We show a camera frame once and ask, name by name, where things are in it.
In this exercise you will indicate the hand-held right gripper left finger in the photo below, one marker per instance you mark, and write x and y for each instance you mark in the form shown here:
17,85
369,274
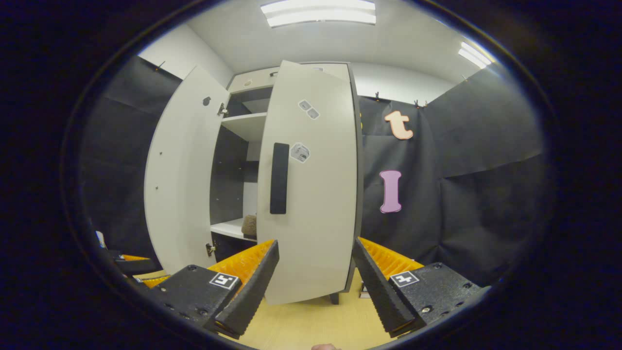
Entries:
250,291

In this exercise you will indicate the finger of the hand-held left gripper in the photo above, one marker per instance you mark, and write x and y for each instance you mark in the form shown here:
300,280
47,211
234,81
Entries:
138,266
150,280

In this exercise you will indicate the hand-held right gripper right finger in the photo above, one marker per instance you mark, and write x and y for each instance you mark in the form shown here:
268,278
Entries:
376,287

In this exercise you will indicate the brown fuzzy shoe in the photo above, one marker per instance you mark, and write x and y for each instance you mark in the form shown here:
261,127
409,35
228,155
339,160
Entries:
249,226

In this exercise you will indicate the white cabinet door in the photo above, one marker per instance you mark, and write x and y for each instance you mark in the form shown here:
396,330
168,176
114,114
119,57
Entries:
184,184
320,204

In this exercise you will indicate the white shoe cabinet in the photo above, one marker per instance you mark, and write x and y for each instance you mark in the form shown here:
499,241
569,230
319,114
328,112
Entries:
238,124

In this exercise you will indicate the stack of books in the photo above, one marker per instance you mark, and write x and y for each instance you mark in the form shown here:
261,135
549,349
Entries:
364,290

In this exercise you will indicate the narrow ceiling light panel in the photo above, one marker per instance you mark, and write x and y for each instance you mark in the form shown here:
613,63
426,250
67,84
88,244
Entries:
476,54

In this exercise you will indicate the large ceiling light panel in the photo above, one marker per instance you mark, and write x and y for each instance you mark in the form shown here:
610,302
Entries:
318,12

